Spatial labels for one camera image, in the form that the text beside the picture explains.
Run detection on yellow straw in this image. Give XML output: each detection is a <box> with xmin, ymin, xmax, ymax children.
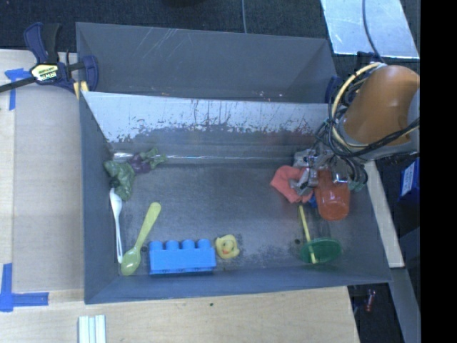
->
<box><xmin>298</xmin><ymin>204</ymin><xmax>318</xmax><ymax>264</ymax></box>

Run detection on orange clear plastic bottle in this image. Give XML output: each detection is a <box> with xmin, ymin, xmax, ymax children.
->
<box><xmin>313</xmin><ymin>169</ymin><xmax>351</xmax><ymax>222</ymax></box>

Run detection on yellow rubber duck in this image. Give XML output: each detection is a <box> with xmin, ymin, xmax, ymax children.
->
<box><xmin>214</xmin><ymin>234</ymin><xmax>240</xmax><ymax>261</ymax></box>

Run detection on green toy figure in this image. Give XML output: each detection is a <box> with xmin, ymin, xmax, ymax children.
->
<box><xmin>103</xmin><ymin>147</ymin><xmax>168</xmax><ymax>202</ymax></box>

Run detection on orange-red cloth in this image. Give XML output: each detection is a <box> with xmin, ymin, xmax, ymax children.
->
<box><xmin>269</xmin><ymin>164</ymin><xmax>315</xmax><ymax>204</ymax></box>

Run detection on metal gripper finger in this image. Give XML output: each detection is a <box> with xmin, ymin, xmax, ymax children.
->
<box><xmin>293</xmin><ymin>179</ymin><xmax>318</xmax><ymax>197</ymax></box>
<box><xmin>288</xmin><ymin>171</ymin><xmax>311</xmax><ymax>190</ymax></box>

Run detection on blue toy building brick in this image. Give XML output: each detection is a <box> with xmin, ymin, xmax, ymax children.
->
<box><xmin>148</xmin><ymin>238</ymin><xmax>218</xmax><ymax>276</ymax></box>

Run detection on grey metal bin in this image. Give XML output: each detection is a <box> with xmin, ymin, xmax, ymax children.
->
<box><xmin>75</xmin><ymin>21</ymin><xmax>394</xmax><ymax>305</ymax></box>

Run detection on light green plastic spoon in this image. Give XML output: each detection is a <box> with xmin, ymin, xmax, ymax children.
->
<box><xmin>120</xmin><ymin>202</ymin><xmax>162</xmax><ymax>277</ymax></box>

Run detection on white plastic fork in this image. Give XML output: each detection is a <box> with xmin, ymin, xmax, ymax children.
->
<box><xmin>109</xmin><ymin>187</ymin><xmax>124</xmax><ymax>264</ymax></box>

